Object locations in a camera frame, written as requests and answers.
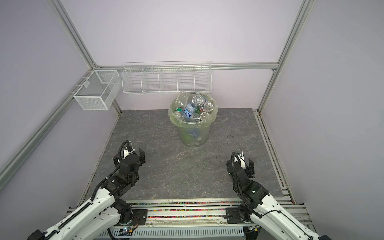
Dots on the clear bottle blue pink label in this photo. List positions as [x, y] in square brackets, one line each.
[189, 110]

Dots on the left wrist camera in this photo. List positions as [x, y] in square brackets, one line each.
[127, 151]

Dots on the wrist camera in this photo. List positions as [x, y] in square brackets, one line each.
[239, 158]
[127, 151]

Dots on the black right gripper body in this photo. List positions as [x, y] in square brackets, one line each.
[250, 171]

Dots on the clear square bottle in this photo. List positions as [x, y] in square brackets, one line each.
[180, 107]

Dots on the blue label bottle back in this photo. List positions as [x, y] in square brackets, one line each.
[198, 100]

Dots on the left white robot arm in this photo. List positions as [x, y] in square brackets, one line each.
[105, 208]

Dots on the red label clear bottle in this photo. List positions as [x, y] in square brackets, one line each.
[208, 107]

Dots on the green lined mesh waste bin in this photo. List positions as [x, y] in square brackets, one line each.
[194, 134]

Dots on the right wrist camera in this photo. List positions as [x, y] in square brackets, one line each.
[239, 158]

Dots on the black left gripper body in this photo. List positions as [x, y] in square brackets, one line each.
[117, 160]

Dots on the small white mesh basket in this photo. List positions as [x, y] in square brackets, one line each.
[99, 90]

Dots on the long white wire shelf basket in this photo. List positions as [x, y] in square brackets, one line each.
[167, 77]

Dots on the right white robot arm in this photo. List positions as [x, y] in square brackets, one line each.
[260, 207]

